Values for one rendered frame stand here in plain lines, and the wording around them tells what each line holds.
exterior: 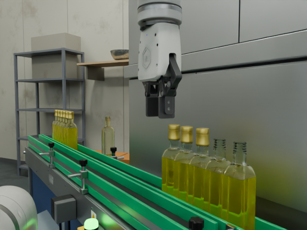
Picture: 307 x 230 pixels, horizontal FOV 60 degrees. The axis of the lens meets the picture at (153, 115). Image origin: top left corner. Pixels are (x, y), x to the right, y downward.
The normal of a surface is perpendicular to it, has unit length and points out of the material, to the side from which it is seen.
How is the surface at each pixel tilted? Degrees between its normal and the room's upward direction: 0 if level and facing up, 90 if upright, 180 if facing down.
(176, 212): 90
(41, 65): 90
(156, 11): 90
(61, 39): 90
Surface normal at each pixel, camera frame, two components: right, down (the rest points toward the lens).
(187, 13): -0.82, 0.04
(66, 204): 0.57, 0.05
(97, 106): -0.44, 0.06
